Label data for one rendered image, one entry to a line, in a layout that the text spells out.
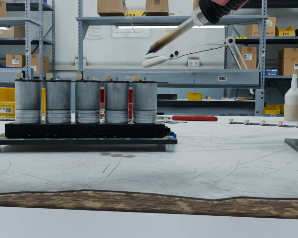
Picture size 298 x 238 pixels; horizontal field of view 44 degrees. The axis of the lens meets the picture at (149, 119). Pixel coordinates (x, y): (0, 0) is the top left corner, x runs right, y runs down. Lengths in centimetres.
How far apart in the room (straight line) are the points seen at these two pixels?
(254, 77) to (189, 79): 46
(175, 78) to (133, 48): 227
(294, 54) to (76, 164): 437
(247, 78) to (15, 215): 259
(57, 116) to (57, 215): 20
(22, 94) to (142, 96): 11
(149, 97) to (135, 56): 452
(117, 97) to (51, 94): 6
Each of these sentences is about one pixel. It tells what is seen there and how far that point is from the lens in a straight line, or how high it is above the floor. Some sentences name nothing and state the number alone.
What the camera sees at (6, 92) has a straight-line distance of 88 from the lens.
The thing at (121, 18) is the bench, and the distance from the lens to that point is 279.
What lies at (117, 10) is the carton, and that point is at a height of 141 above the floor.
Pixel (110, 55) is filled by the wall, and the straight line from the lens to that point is 493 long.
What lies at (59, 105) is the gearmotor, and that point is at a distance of 35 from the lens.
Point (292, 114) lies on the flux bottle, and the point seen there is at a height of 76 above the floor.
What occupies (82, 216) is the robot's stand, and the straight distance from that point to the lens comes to 16.
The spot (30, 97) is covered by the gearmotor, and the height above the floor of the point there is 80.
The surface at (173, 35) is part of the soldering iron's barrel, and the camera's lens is 33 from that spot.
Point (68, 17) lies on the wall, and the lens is 514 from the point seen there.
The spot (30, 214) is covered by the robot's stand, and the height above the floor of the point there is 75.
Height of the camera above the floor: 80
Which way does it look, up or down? 4 degrees down
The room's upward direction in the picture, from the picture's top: 1 degrees clockwise
